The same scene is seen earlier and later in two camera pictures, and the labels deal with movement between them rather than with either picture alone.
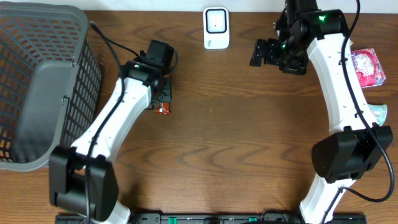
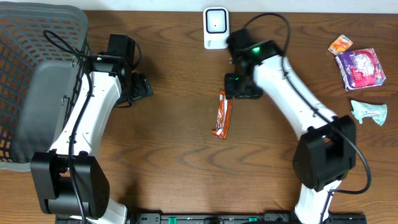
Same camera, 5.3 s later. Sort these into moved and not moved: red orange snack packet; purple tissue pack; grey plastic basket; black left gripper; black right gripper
Moved: red orange snack packet; black left gripper; black right gripper
Not moved: grey plastic basket; purple tissue pack
